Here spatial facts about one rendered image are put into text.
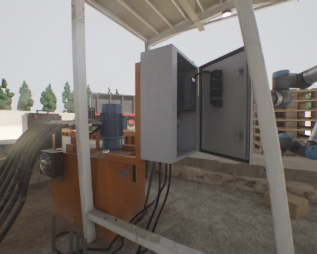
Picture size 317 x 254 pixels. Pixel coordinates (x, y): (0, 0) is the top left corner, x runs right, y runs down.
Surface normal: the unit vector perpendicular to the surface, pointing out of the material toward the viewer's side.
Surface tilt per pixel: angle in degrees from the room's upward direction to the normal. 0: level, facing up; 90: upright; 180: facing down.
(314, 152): 94
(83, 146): 91
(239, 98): 90
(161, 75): 90
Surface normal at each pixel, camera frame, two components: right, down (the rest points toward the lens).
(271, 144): -0.53, 0.08
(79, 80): 0.84, 0.04
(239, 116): -0.91, 0.01
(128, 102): 0.42, 0.03
